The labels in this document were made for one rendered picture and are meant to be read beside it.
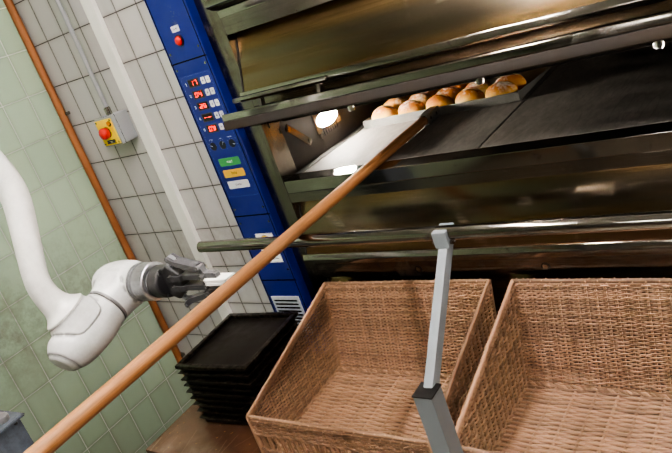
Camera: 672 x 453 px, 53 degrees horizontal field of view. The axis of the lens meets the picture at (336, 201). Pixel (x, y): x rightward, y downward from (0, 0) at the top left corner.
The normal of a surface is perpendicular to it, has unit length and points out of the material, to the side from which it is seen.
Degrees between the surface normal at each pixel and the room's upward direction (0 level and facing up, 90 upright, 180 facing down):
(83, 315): 68
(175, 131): 90
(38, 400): 90
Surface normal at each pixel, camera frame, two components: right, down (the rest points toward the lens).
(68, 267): 0.79, -0.08
